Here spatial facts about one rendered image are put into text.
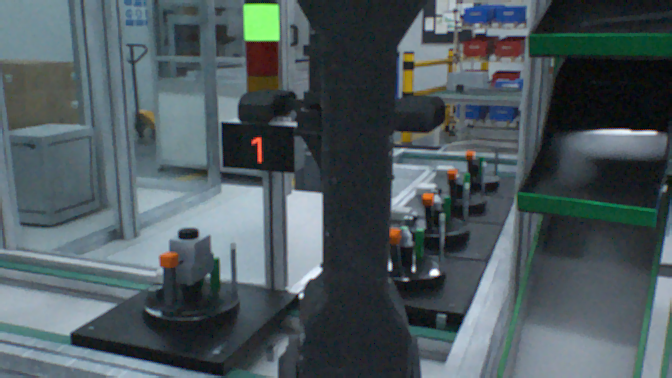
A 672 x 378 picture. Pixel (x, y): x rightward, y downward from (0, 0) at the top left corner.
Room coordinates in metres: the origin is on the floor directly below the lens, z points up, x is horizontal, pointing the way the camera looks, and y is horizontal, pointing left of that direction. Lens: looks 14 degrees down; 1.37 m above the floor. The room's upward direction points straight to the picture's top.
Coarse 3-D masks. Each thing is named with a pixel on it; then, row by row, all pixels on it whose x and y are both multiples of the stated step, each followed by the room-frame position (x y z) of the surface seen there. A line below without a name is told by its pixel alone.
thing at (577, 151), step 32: (576, 64) 0.86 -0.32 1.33; (608, 64) 0.85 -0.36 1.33; (640, 64) 0.83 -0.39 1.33; (576, 96) 0.84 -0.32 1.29; (608, 96) 0.83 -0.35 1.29; (640, 96) 0.81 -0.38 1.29; (544, 128) 0.73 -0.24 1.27; (576, 128) 0.78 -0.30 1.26; (608, 128) 0.76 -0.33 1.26; (640, 128) 0.75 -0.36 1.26; (544, 160) 0.73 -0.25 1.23; (576, 160) 0.72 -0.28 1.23; (608, 160) 0.71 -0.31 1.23; (640, 160) 0.69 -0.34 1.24; (544, 192) 0.68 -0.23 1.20; (576, 192) 0.67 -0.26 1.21; (608, 192) 0.66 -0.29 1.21; (640, 192) 0.65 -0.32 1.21; (640, 224) 0.60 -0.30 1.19
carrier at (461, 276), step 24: (408, 240) 1.03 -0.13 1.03; (408, 264) 1.02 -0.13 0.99; (432, 264) 1.03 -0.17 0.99; (456, 264) 1.09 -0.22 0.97; (480, 264) 1.09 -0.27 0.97; (408, 288) 0.97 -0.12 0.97; (432, 288) 0.98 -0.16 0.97; (456, 288) 0.98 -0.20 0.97; (408, 312) 0.91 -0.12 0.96; (432, 312) 0.90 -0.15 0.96; (456, 312) 0.89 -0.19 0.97
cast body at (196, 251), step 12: (192, 228) 0.90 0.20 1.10; (180, 240) 0.88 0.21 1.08; (192, 240) 0.87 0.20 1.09; (204, 240) 0.89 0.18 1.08; (180, 252) 0.87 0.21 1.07; (192, 252) 0.87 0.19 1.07; (204, 252) 0.89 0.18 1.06; (180, 264) 0.86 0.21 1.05; (192, 264) 0.86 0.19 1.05; (204, 264) 0.89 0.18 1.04; (180, 276) 0.86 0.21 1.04; (192, 276) 0.86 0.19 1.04; (204, 276) 0.88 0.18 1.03
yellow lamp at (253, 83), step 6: (246, 78) 0.97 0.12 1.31; (252, 78) 0.96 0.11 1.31; (258, 78) 0.95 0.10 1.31; (264, 78) 0.95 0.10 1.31; (270, 78) 0.96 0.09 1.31; (276, 78) 0.96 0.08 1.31; (246, 84) 0.97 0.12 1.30; (252, 84) 0.96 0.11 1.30; (258, 84) 0.95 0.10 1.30; (264, 84) 0.95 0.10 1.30; (270, 84) 0.96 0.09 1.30; (276, 84) 0.96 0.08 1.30; (246, 90) 0.97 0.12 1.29; (252, 90) 0.96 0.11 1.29
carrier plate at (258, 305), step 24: (240, 288) 0.98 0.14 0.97; (264, 288) 0.98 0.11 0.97; (120, 312) 0.89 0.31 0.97; (240, 312) 0.88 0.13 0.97; (264, 312) 0.88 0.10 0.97; (288, 312) 0.92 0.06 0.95; (72, 336) 0.82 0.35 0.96; (96, 336) 0.81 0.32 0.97; (120, 336) 0.81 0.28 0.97; (144, 336) 0.81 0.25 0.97; (168, 336) 0.81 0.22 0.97; (192, 336) 0.81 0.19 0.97; (216, 336) 0.81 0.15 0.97; (240, 336) 0.81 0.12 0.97; (264, 336) 0.84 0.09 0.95; (168, 360) 0.76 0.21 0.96; (192, 360) 0.75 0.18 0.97; (216, 360) 0.74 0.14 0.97
